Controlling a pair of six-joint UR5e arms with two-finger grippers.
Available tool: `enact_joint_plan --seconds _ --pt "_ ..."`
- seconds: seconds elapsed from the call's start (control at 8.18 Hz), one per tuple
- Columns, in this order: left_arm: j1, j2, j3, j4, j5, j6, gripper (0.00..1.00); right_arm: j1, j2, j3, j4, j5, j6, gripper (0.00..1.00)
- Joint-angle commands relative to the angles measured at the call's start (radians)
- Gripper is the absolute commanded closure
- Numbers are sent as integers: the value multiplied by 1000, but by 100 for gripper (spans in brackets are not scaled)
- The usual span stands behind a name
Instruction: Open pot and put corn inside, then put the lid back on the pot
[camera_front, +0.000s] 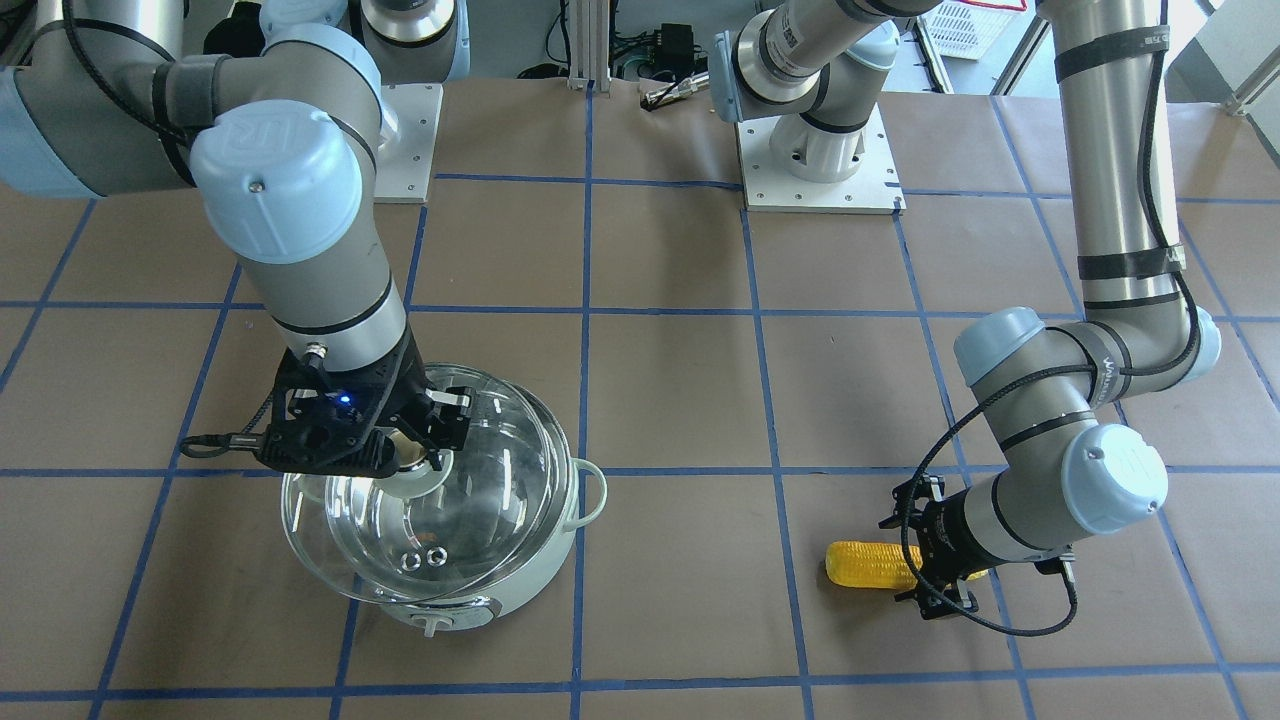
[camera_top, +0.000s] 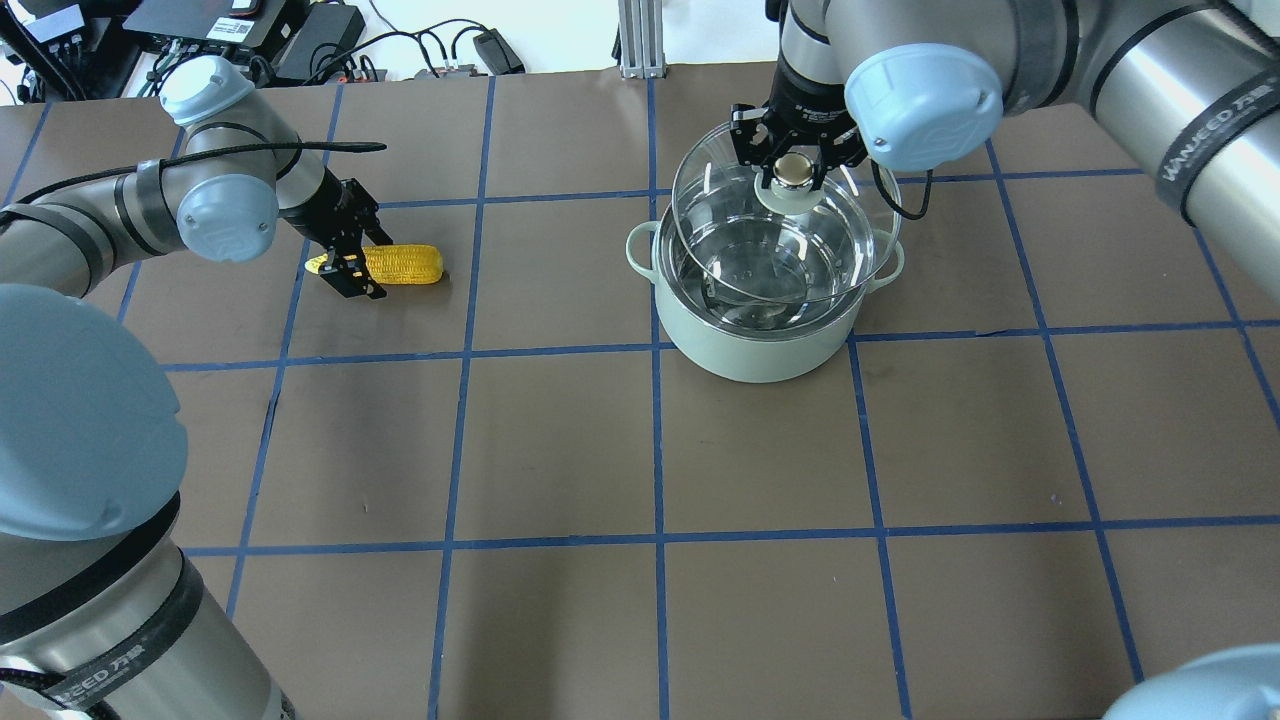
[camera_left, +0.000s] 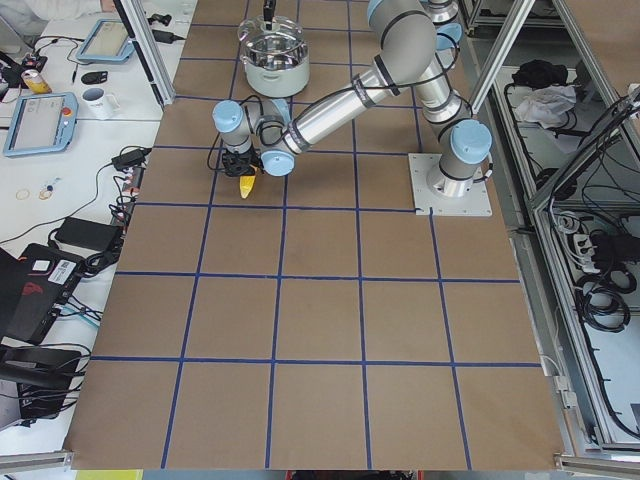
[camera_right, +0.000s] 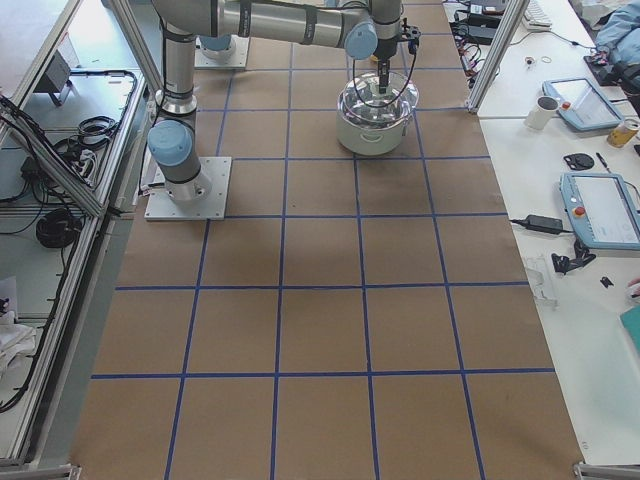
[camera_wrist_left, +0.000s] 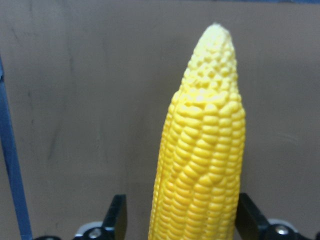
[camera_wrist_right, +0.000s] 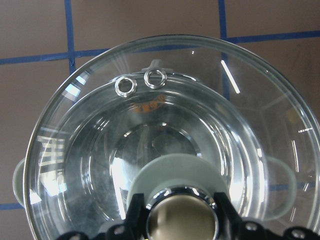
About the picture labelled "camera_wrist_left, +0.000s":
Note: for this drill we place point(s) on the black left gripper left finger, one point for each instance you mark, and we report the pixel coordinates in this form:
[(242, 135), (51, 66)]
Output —
[(115, 220)]

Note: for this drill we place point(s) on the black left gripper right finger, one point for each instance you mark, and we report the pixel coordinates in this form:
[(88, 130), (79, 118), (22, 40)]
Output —
[(251, 223)]

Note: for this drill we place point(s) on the yellow corn cob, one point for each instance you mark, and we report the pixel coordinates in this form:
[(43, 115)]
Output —
[(197, 181)]

